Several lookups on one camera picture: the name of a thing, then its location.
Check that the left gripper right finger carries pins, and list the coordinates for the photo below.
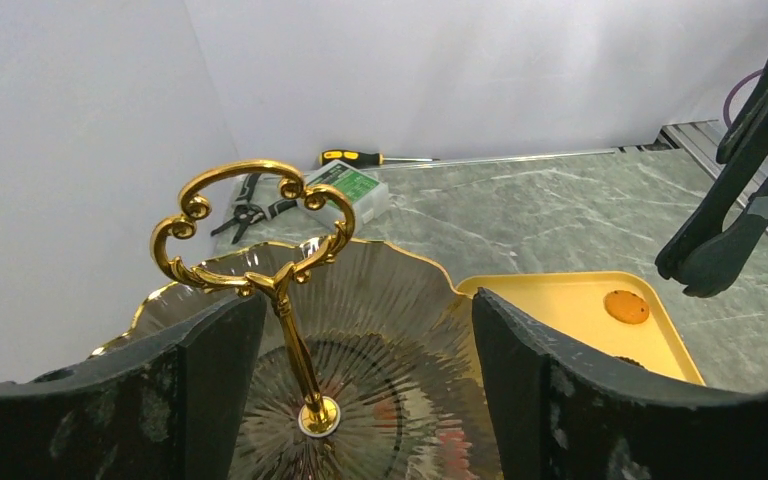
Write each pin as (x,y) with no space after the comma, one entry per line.
(561,409)

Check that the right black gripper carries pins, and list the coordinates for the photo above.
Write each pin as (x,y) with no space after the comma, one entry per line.
(709,268)

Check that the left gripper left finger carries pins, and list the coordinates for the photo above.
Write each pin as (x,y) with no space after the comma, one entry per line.
(167,406)

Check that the black sandwich cookie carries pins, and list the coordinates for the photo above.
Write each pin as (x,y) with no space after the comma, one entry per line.
(630,361)

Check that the three-tier black dessert stand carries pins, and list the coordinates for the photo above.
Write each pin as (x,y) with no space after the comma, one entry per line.
(382,379)

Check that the orange macaron right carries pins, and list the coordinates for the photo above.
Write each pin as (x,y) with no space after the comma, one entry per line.
(626,307)

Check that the yellow serving tray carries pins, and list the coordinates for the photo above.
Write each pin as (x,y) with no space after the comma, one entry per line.
(572,303)

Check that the black pliers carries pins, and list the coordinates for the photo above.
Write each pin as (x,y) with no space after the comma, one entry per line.
(246,213)

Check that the green white device box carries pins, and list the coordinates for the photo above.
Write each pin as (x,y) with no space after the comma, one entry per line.
(368,196)

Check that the yellow black screwdriver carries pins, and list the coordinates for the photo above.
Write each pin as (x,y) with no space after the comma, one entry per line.
(364,159)

